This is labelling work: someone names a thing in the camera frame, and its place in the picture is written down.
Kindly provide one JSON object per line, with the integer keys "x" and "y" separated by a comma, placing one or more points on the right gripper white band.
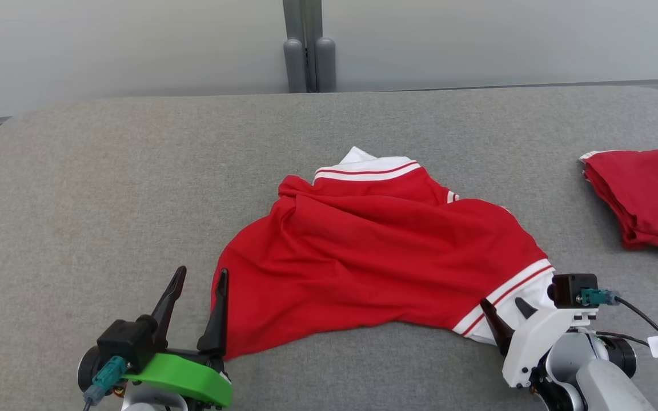
{"x": 529, "y": 342}

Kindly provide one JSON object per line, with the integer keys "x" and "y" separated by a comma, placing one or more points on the folded red garment stack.
{"x": 649, "y": 194}

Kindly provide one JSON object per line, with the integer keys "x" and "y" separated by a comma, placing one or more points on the red white striped garment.
{"x": 374, "y": 257}

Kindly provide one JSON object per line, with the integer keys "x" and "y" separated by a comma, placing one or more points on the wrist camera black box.
{"x": 572, "y": 290}
{"x": 126, "y": 342}

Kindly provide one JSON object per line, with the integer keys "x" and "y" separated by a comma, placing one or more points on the grey partition post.
{"x": 309, "y": 51}

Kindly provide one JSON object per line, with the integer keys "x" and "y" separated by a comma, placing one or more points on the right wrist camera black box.
{"x": 572, "y": 290}

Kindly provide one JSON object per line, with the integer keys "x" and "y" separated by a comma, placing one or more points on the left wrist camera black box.
{"x": 126, "y": 342}

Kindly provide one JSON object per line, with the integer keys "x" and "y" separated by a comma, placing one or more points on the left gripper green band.
{"x": 186, "y": 374}

